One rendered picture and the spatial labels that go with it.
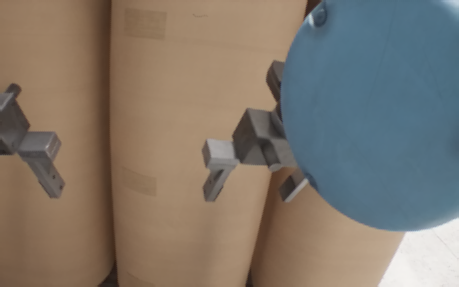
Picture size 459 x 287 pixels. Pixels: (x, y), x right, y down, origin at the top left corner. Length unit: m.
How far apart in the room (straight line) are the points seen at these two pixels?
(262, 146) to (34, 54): 0.49
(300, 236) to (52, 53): 0.70
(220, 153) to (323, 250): 0.52
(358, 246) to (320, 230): 0.12
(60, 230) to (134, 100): 0.41
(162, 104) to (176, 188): 0.19
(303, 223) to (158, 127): 0.42
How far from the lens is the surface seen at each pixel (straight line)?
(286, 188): 0.49
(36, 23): 0.67
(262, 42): 0.57
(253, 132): 0.33
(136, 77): 0.59
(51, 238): 0.87
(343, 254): 0.84
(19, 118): 0.39
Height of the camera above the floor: 1.00
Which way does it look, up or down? 23 degrees down
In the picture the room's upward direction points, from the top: 9 degrees clockwise
